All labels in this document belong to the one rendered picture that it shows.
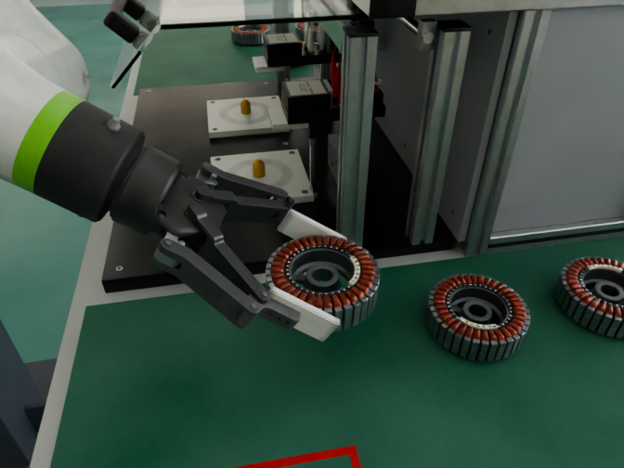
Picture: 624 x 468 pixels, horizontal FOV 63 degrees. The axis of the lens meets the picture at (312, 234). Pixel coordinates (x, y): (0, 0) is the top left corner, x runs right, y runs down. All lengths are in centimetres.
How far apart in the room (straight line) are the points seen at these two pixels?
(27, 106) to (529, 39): 48
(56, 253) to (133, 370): 153
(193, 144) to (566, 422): 72
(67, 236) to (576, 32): 189
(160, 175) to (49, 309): 145
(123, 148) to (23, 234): 183
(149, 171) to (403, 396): 33
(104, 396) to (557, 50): 61
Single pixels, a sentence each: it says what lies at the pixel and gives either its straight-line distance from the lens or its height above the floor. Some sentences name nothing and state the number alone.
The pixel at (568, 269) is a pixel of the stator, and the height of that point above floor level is 79.
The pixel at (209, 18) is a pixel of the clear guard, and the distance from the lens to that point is 56.
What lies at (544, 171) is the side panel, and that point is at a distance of 72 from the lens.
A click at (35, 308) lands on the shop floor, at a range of 190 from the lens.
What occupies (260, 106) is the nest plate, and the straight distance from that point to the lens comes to 106.
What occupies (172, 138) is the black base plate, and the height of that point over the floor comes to 77.
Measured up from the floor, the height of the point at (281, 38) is 92.
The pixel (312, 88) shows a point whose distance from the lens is 77.
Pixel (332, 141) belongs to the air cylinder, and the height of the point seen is 82.
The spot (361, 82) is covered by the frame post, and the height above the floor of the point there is 100.
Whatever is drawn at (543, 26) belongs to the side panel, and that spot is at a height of 105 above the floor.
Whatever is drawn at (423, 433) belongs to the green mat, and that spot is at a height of 75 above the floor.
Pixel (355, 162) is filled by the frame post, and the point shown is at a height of 90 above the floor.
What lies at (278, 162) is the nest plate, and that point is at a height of 78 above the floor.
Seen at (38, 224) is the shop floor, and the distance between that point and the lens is 230.
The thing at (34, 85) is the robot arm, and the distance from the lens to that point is 48.
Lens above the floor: 120
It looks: 37 degrees down
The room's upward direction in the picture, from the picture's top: straight up
